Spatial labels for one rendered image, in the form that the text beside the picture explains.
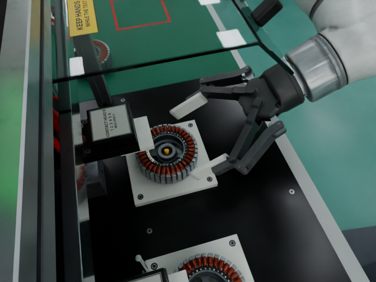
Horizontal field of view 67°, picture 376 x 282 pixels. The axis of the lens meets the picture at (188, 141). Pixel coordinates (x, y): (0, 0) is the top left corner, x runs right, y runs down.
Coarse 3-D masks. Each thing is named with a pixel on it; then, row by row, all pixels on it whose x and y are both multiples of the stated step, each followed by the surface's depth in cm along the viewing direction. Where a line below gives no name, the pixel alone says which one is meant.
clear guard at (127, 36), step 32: (64, 0) 33; (96, 0) 33; (128, 0) 33; (160, 0) 33; (192, 0) 33; (224, 0) 33; (64, 32) 29; (128, 32) 29; (160, 32) 29; (192, 32) 29; (224, 32) 29; (256, 32) 30; (64, 64) 27; (96, 64) 27; (128, 64) 27; (288, 64) 34
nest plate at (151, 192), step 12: (192, 120) 59; (192, 132) 57; (132, 156) 54; (204, 156) 54; (132, 168) 52; (132, 180) 51; (144, 180) 51; (192, 180) 51; (204, 180) 51; (216, 180) 51; (144, 192) 50; (156, 192) 50; (168, 192) 50; (180, 192) 50; (144, 204) 49
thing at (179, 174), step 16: (160, 128) 53; (176, 128) 53; (160, 144) 54; (176, 144) 54; (192, 144) 51; (144, 160) 49; (160, 160) 52; (192, 160) 50; (160, 176) 49; (176, 176) 50
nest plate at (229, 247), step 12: (216, 240) 45; (228, 240) 45; (180, 252) 44; (192, 252) 44; (204, 252) 44; (216, 252) 44; (228, 252) 44; (240, 252) 44; (156, 264) 43; (168, 264) 43; (240, 264) 43; (240, 276) 42
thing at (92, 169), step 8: (88, 168) 48; (96, 168) 48; (88, 176) 47; (96, 176) 47; (104, 176) 52; (88, 184) 46; (96, 184) 47; (104, 184) 50; (88, 192) 48; (96, 192) 49; (104, 192) 50
